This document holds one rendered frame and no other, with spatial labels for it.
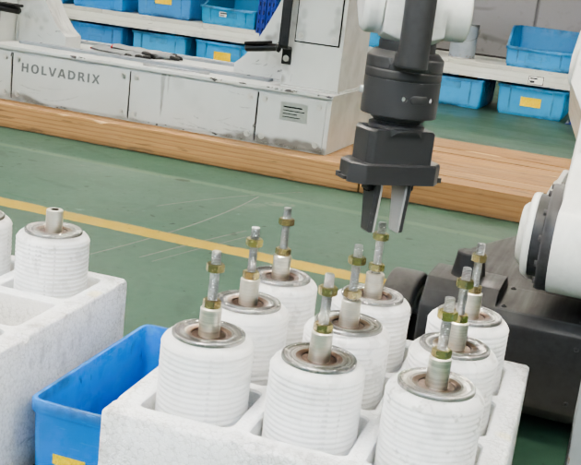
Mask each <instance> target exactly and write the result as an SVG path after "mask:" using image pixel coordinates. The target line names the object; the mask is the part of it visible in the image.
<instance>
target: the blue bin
mask: <svg viewBox="0 0 581 465"><path fill-rule="evenodd" d="M167 329H168V328H164V327H160V326H156V325H143V326H141V327H139V328H137V329H135V330H134V331H132V332H131V333H129V334H128V335H126V336H124V337H123V338H121V339H120V340H118V341H116V342H115V343H114V344H112V345H111V346H109V347H108V348H106V349H105V350H103V351H101V352H99V353H98V354H96V355H95V356H93V357H91V358H90V359H88V360H87V361H86V362H84V363H83V364H81V365H79V366H78V367H76V368H75V369H73V370H72V371H70V372H68V373H67V374H65V375H64V376H62V377H60V378H58V379H57V380H55V381H54V382H53V383H52V384H50V385H49V386H47V387H45V388H43V389H42V390H40V391H39V392H37V393H36V394H35V395H34V396H33V397H32V409H33V410H34V411H35V465H98V461H99V449H100V436H101V413H102V410H103V409H104V408H106V407H107V406H108V405H109V404H111V403H112V402H113V401H115V400H118V399H119V397H120V396H121V395H123V394H124V393H125V392H126V391H127V390H128V389H129V388H131V387H132V386H133V385H135V384H136V383H137V382H138V381H140V380H141V379H142V378H144V377H145V376H146V375H148V374H149V373H150V372H152V371H153V370H154V369H155V368H157V367H158V366H159V359H160V343H161V341H160V340H161V337H162V335H163V334H164V333H165V331H166V330H167Z"/></svg>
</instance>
